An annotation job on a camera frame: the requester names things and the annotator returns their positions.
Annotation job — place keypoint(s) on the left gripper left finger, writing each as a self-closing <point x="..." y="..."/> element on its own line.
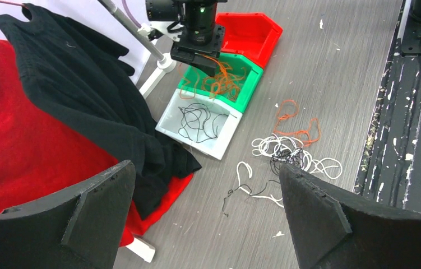
<point x="80" y="226"/>

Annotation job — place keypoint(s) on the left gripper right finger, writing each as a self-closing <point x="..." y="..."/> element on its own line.
<point x="334" y="228"/>

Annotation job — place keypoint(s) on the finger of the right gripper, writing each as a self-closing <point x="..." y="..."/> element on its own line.
<point x="206" y="64"/>

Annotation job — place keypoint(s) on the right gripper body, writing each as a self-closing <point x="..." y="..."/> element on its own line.
<point x="185" y="47"/>

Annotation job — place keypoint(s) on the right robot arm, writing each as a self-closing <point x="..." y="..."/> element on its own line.
<point x="191" y="25"/>

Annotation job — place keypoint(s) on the green plastic bin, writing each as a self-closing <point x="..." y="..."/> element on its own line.
<point x="234" y="83"/>

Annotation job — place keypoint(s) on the red plastic bin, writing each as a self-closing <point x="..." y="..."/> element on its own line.
<point x="253" y="35"/>

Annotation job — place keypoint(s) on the white plastic bin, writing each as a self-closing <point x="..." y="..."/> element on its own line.
<point x="205" y="124"/>

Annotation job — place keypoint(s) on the red t-shirt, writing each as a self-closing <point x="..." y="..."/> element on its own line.
<point x="40" y="155"/>

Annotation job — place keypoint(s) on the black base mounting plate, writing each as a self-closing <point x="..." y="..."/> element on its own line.
<point x="390" y="168"/>

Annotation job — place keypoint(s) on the black t-shirt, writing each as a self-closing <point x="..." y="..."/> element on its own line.
<point x="76" y="75"/>

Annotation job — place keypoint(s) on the pink clothes hanger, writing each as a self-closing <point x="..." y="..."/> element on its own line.
<point x="12" y="3"/>

